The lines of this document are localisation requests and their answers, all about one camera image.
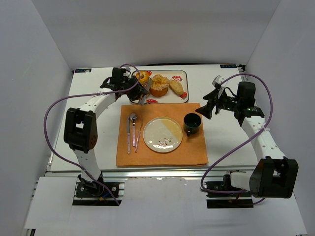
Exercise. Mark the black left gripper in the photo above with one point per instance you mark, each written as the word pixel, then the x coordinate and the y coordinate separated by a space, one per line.
pixel 135 88

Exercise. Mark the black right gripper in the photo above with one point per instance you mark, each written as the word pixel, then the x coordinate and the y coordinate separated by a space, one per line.
pixel 214 102

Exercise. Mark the silver metal tongs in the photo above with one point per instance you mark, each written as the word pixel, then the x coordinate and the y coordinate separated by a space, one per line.
pixel 145 92

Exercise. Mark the large sugared orange bread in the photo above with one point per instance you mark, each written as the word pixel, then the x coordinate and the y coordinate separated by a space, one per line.
pixel 159 85

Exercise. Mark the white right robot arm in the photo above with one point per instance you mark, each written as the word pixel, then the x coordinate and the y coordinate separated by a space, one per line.
pixel 275 174

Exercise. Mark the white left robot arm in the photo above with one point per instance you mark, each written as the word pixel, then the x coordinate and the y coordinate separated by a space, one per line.
pixel 80 130

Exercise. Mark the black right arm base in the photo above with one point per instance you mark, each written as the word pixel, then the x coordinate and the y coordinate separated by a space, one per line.
pixel 221 195

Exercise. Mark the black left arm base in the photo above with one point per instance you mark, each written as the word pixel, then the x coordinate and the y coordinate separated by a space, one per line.
pixel 94 195

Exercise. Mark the oblong pale bread roll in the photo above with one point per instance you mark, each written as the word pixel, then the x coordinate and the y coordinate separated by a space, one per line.
pixel 176 87

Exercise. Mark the dark green mug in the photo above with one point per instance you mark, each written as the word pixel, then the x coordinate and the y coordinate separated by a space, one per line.
pixel 192 123

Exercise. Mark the white strawberry pattern tray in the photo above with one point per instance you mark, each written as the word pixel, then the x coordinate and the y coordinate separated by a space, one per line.
pixel 171 96

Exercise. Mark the cream ceramic plate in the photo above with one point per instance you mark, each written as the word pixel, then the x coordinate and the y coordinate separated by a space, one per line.
pixel 162 135

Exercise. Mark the orange cloth placemat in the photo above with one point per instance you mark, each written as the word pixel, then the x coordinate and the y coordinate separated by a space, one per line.
pixel 192 150

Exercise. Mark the upper ring bagel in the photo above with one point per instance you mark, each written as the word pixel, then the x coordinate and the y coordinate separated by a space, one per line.
pixel 143 76

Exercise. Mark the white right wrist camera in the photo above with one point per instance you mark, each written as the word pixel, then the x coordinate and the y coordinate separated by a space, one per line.
pixel 217 80

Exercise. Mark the pink handled spoon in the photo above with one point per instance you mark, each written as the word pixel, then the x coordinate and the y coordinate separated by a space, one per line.
pixel 133 118

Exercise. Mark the pink handled knife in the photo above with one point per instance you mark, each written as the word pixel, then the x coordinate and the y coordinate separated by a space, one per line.
pixel 128 134

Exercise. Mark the pink handled fork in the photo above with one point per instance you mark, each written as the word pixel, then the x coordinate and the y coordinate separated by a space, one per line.
pixel 138 136

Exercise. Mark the aluminium table frame rail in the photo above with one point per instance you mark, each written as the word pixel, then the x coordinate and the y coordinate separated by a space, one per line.
pixel 222 132

